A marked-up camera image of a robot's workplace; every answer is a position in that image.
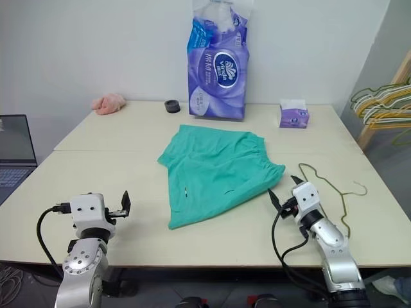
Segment tangled light floor cables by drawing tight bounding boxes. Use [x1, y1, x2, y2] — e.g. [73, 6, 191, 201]
[0, 262, 23, 308]

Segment small purple tissue pack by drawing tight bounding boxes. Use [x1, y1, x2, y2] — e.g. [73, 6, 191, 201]
[277, 98, 310, 129]

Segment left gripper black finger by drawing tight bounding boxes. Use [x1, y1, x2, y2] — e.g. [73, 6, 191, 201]
[121, 190, 132, 219]

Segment dark rounded shape red trim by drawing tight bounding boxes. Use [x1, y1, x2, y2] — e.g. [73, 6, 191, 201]
[175, 296, 209, 308]
[247, 293, 280, 308]

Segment bunch of wire hangers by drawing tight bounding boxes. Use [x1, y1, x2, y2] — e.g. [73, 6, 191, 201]
[356, 92, 411, 131]

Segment large purple tissue pack bag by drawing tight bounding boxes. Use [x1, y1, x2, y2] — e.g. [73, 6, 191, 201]
[185, 0, 252, 122]

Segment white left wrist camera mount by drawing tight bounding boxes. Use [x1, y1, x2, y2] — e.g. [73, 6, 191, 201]
[69, 192, 116, 232]

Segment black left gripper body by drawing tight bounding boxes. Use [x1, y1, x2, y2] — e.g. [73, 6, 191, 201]
[104, 207, 130, 226]

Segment light green wire hanger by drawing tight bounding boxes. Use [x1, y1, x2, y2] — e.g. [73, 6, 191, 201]
[392, 126, 411, 147]

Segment green shorts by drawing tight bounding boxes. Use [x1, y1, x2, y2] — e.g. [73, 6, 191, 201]
[156, 124, 286, 230]

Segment black table leg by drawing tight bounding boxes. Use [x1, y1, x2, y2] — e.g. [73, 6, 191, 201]
[96, 268, 141, 298]

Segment white plastic bag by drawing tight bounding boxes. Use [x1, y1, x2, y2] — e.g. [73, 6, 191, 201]
[372, 275, 402, 296]

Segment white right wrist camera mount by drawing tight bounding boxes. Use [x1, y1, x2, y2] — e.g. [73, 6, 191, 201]
[290, 182, 321, 225]

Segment wooden clothes rack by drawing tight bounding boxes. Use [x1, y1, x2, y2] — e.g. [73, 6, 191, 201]
[356, 47, 411, 151]

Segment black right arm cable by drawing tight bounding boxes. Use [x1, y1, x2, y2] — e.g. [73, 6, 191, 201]
[272, 205, 331, 302]

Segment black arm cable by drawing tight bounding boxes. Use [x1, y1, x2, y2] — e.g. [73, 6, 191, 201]
[35, 200, 71, 278]
[272, 205, 331, 302]

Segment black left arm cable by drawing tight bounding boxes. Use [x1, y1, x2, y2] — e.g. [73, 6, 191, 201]
[35, 200, 71, 278]

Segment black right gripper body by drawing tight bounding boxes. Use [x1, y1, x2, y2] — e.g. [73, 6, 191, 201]
[279, 195, 299, 219]

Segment olive wire hanger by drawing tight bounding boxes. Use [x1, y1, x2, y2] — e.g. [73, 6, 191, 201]
[298, 162, 368, 239]

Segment black round cap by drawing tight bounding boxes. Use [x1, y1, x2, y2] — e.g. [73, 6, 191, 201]
[164, 99, 181, 114]

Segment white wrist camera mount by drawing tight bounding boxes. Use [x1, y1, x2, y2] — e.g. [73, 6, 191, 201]
[290, 182, 321, 225]
[69, 192, 116, 232]

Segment pink cloth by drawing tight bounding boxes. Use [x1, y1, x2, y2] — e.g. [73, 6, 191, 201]
[91, 92, 127, 116]

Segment grey laptop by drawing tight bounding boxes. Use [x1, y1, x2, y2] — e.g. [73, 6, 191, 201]
[0, 114, 39, 206]

